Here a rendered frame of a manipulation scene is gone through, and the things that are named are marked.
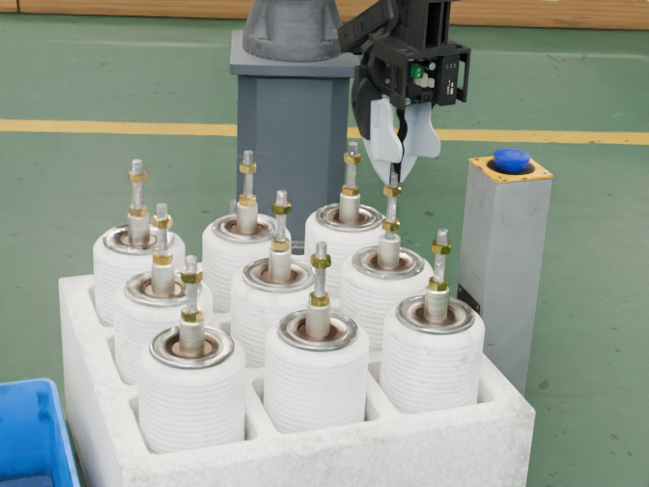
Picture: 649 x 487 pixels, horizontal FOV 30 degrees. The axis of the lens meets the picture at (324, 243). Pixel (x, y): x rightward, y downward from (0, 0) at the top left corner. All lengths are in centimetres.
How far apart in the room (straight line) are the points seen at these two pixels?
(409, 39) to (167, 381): 38
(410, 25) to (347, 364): 31
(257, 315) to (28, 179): 101
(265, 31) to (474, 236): 54
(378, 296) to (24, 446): 41
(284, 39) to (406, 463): 79
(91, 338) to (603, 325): 77
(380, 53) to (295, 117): 64
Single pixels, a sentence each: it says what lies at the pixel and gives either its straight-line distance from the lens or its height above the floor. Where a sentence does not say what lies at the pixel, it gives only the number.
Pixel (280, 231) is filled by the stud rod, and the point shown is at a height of 30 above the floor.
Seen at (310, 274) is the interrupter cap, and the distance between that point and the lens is 121.
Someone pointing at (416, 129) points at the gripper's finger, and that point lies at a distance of 120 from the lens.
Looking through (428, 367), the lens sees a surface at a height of 22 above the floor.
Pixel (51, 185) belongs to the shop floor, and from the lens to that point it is 211.
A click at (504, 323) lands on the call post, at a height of 14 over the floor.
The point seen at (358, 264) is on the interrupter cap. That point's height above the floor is 25.
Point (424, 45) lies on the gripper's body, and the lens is 111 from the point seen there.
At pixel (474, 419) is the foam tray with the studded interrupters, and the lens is 114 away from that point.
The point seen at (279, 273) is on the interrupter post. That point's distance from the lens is 120.
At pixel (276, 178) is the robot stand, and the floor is 12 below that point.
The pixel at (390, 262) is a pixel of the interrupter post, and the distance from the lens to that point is 124.
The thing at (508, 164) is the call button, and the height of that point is 32.
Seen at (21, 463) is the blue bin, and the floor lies 2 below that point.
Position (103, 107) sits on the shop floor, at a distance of 249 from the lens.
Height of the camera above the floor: 79
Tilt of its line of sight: 25 degrees down
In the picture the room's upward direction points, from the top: 3 degrees clockwise
